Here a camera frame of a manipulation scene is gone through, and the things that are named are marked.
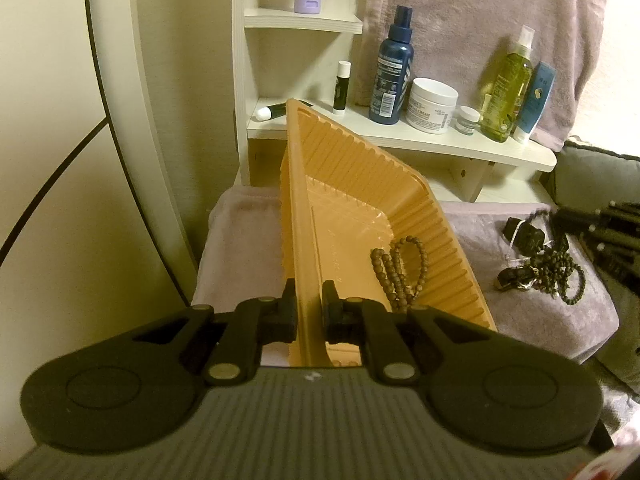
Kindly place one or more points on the black lip balm stick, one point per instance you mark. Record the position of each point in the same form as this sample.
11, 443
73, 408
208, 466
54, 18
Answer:
270, 112
341, 90

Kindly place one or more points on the white wooden shelf unit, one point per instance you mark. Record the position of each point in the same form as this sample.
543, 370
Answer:
400, 140

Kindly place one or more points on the green oil pump bottle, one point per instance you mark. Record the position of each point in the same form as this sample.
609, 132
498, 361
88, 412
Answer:
507, 95

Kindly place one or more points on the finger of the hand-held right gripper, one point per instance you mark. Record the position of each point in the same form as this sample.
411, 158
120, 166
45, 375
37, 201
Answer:
600, 220
620, 265

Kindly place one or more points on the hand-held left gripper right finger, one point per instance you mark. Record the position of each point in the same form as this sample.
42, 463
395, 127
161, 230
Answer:
329, 310

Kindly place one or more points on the large white cream jar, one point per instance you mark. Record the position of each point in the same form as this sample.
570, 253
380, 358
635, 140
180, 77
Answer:
432, 105

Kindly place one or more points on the blue spray bottle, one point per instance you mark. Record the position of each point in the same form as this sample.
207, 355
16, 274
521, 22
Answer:
392, 75

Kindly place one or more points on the small white jar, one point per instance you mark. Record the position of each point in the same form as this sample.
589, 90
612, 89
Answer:
468, 121

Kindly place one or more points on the white and red packet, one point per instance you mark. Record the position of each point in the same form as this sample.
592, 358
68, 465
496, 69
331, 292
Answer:
615, 465

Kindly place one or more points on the blue and white tube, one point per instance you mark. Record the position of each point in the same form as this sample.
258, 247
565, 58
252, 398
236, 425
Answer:
537, 100

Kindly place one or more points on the pink hanging towel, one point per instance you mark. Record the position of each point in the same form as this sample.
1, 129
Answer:
475, 5

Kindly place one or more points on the orange plastic tray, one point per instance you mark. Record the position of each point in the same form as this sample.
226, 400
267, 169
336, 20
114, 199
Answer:
350, 160

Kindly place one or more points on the pink fluffy mat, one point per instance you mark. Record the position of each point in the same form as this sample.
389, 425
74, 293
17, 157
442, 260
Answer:
240, 240

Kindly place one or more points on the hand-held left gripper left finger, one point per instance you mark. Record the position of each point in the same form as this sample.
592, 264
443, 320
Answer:
289, 310

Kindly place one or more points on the white round frame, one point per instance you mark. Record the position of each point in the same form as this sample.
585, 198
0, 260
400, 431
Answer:
135, 85

